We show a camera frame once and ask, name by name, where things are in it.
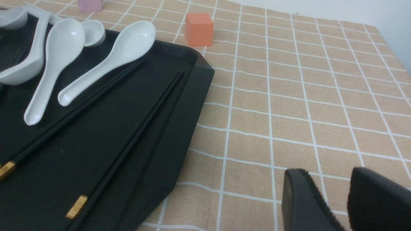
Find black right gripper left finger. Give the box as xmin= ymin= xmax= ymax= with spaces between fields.
xmin=282 ymin=169 xmax=345 ymax=231

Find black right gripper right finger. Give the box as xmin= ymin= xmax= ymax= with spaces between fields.
xmin=347 ymin=167 xmax=411 ymax=231

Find checkered beige tablecloth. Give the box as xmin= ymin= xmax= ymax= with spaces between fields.
xmin=0 ymin=0 xmax=411 ymax=231

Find black plastic tray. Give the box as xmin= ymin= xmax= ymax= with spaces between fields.
xmin=1 ymin=30 xmax=215 ymax=231

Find orange cube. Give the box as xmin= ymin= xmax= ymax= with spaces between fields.
xmin=185 ymin=13 xmax=214 ymax=47

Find black chopstick gold band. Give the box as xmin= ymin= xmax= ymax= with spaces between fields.
xmin=1 ymin=58 xmax=146 ymax=181
xmin=66 ymin=70 xmax=185 ymax=220

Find white ceramic soup spoon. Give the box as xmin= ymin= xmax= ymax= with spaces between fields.
xmin=0 ymin=6 xmax=28 ymax=30
xmin=57 ymin=21 xmax=156 ymax=107
xmin=0 ymin=12 xmax=50 ymax=85
xmin=25 ymin=2 xmax=106 ymax=47
xmin=24 ymin=18 xmax=85 ymax=126

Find translucent pink cube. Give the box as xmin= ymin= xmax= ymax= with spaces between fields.
xmin=77 ymin=0 xmax=102 ymax=13

